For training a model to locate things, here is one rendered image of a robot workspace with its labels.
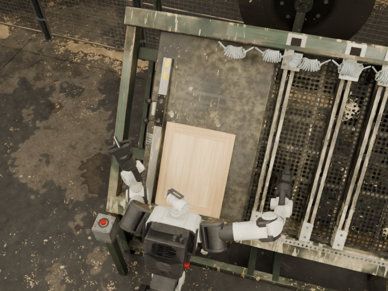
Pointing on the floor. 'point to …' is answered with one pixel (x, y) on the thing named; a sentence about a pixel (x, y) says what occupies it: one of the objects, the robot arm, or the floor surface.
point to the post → (114, 249)
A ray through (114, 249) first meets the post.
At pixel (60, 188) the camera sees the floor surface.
